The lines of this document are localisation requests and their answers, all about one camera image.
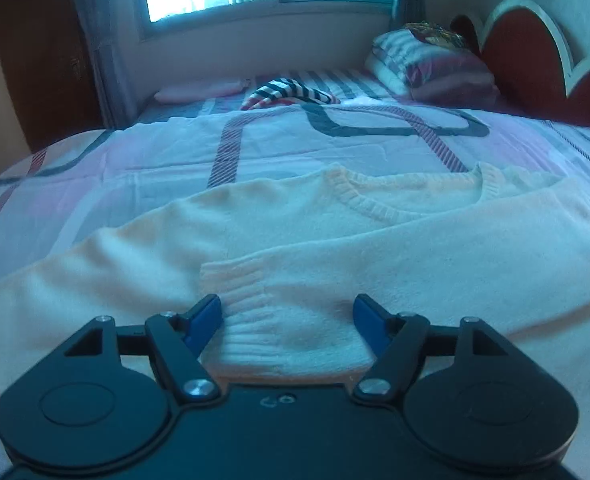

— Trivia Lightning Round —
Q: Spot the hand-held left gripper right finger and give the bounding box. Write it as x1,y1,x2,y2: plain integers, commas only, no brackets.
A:
352,294,507,403

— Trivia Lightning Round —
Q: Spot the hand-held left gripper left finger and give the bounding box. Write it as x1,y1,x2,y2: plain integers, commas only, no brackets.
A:
65,294,223,403

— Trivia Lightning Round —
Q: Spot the cream knitted sweater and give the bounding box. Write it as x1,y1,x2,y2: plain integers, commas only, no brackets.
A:
0,162,590,480

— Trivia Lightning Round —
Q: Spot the patterned pink bed sheet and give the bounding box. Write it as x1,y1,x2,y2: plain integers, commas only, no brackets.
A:
0,65,590,281

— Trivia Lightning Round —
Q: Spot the red scalloped headboard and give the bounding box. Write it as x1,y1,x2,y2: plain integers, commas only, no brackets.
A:
449,0,590,130

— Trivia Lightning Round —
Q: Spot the pink pillow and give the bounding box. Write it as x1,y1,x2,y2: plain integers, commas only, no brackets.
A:
154,78,250,105

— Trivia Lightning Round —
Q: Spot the black and white striped cloth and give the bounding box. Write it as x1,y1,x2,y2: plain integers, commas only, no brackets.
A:
240,77,342,111

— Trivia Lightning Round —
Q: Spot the folded striped blankets stack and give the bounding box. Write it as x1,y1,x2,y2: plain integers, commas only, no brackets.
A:
365,29,498,102

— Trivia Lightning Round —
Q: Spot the dark patterned cushion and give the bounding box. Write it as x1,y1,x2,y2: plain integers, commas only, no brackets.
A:
404,22,468,50

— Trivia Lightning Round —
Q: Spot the grey curtain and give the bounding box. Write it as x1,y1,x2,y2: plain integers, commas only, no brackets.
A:
67,0,143,128

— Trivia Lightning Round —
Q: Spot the brown wooden door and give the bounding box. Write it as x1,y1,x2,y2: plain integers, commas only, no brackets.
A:
0,0,108,153

